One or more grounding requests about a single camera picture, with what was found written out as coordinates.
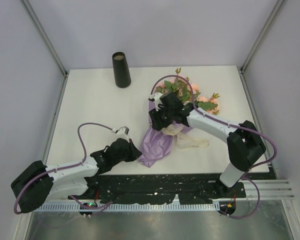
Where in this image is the left aluminium frame post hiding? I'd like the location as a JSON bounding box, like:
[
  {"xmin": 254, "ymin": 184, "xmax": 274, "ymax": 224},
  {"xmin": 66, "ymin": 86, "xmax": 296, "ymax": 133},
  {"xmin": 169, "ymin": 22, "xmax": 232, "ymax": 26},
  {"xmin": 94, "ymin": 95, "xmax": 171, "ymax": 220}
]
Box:
[{"xmin": 20, "ymin": 0, "xmax": 68, "ymax": 77}]

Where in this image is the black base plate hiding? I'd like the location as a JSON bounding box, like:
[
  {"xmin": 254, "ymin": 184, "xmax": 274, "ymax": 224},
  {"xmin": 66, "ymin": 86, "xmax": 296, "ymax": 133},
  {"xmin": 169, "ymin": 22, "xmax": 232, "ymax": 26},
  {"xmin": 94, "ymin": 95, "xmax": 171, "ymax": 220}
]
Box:
[{"xmin": 76, "ymin": 173, "xmax": 246, "ymax": 205}]

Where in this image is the pink flower bunch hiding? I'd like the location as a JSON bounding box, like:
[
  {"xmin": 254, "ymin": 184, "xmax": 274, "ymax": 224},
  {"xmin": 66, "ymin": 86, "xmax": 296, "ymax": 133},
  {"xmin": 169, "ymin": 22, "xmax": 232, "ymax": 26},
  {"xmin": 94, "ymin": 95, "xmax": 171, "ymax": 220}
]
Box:
[{"xmin": 153, "ymin": 67, "xmax": 220, "ymax": 115}]

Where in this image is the aluminium front rail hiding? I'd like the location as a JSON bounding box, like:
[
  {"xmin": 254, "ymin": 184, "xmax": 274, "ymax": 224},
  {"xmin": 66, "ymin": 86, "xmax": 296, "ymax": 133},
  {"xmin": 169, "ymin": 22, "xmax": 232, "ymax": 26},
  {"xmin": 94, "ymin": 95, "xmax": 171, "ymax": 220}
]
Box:
[{"xmin": 241, "ymin": 179, "xmax": 295, "ymax": 201}]

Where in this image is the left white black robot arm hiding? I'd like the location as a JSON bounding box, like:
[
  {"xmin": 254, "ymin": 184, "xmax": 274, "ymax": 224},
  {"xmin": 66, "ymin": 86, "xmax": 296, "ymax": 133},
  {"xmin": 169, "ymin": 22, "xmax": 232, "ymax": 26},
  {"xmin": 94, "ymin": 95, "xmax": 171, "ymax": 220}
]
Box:
[{"xmin": 10, "ymin": 138, "xmax": 142, "ymax": 214}]

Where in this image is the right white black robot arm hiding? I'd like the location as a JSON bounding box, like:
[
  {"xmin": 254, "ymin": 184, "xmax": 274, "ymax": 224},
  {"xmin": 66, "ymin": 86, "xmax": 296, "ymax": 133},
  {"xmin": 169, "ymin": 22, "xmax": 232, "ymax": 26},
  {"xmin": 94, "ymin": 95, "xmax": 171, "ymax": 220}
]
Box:
[{"xmin": 148, "ymin": 92, "xmax": 266, "ymax": 197}]

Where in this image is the black conical vase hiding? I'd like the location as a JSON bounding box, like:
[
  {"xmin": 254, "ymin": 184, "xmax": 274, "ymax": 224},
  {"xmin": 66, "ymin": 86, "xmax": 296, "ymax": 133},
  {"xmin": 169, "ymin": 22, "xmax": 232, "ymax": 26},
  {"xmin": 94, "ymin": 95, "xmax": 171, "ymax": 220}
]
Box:
[{"xmin": 112, "ymin": 52, "xmax": 131, "ymax": 88}]

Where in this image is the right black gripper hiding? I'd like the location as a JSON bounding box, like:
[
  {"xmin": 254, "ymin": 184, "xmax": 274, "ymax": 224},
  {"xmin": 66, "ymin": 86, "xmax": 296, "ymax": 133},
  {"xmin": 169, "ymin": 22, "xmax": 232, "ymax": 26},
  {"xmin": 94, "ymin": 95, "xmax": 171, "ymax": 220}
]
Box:
[{"xmin": 148, "ymin": 104, "xmax": 174, "ymax": 131}]

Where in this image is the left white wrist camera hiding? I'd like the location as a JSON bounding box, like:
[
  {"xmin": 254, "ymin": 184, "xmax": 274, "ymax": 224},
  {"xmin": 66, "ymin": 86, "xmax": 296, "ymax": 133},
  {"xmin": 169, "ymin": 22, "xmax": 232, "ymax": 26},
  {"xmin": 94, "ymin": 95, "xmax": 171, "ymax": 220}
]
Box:
[{"xmin": 111, "ymin": 126, "xmax": 130, "ymax": 142}]

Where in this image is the purple wrapping paper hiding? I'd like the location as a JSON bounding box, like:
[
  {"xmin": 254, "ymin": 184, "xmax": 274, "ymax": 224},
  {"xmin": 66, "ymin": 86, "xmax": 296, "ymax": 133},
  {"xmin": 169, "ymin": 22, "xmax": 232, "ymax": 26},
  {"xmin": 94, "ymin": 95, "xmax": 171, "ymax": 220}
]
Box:
[{"xmin": 137, "ymin": 101, "xmax": 191, "ymax": 168}]

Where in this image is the aluminium frame post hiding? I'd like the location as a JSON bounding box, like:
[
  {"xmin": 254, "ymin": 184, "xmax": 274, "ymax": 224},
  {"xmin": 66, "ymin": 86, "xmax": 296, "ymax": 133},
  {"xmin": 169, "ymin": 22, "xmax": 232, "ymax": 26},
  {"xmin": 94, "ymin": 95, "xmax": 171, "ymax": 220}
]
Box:
[
  {"xmin": 20, "ymin": 0, "xmax": 68, "ymax": 77},
  {"xmin": 239, "ymin": 0, "xmax": 288, "ymax": 75}
]

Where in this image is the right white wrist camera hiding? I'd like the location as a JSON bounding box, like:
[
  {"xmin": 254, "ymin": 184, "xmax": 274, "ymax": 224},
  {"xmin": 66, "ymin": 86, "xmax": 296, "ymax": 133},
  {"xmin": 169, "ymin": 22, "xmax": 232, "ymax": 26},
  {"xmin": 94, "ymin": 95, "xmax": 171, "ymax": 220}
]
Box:
[{"xmin": 148, "ymin": 92, "xmax": 163, "ymax": 111}]

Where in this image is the cream gold-lettered ribbon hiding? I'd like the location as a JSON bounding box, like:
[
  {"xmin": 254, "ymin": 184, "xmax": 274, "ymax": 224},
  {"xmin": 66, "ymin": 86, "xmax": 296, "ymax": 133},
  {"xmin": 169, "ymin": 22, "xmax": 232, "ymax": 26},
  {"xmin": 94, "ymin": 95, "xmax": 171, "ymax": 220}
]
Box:
[{"xmin": 161, "ymin": 124, "xmax": 210, "ymax": 150}]

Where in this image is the white slotted cable duct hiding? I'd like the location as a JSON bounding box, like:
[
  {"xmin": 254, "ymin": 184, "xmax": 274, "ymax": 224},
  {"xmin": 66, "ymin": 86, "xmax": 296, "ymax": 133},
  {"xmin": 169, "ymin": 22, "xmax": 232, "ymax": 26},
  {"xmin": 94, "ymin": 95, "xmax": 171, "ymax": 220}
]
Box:
[{"xmin": 35, "ymin": 201, "xmax": 220, "ymax": 212}]

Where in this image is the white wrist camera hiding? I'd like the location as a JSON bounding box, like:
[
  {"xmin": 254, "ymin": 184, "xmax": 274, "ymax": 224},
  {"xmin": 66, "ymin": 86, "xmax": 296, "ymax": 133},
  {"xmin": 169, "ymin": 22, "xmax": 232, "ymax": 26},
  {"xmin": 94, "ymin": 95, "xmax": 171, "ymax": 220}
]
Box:
[
  {"xmin": 148, "ymin": 92, "xmax": 163, "ymax": 111},
  {"xmin": 111, "ymin": 126, "xmax": 130, "ymax": 142}
]

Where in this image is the right aluminium frame post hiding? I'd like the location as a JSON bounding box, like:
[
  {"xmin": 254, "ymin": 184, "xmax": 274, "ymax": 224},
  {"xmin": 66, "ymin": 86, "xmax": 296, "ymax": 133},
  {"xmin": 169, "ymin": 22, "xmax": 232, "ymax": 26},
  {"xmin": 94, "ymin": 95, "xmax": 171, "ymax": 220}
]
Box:
[{"xmin": 239, "ymin": 0, "xmax": 288, "ymax": 75}]

